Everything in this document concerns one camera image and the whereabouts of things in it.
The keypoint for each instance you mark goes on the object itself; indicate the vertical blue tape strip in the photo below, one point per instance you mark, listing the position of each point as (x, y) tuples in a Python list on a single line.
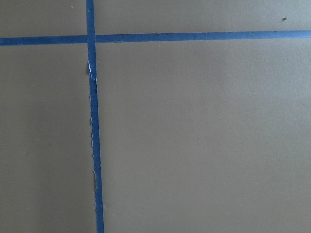
[(94, 115)]

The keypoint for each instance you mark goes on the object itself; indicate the horizontal blue tape strip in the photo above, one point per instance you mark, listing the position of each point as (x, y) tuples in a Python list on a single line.
[(153, 37)]

